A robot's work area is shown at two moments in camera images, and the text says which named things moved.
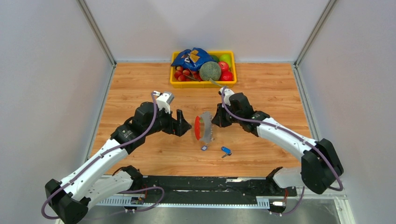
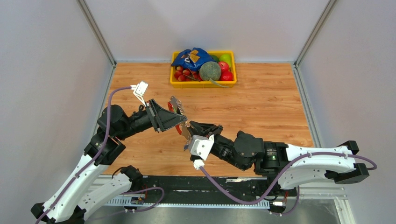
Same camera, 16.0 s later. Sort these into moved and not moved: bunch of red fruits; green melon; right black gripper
Moved: right black gripper
Not moved: bunch of red fruits; green melon
